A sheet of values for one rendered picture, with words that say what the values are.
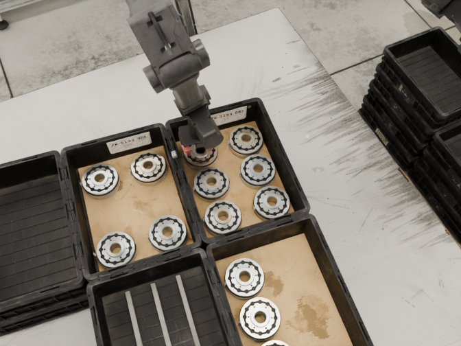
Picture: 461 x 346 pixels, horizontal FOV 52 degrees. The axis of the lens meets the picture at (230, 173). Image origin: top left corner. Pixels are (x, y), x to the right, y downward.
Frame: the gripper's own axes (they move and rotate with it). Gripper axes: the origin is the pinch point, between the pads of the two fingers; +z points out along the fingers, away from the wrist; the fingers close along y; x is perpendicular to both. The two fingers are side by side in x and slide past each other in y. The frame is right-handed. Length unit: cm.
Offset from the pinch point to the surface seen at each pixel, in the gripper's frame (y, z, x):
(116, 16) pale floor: -11, 82, 162
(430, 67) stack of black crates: 113, 34, 37
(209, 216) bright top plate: -2.7, 2.0, -20.7
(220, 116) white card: 8.6, -3.7, 7.7
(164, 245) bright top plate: -16.3, 2.5, -25.4
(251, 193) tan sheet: 11.3, 4.2, -15.7
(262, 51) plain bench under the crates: 37, 15, 47
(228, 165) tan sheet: 7.5, 4.0, -4.8
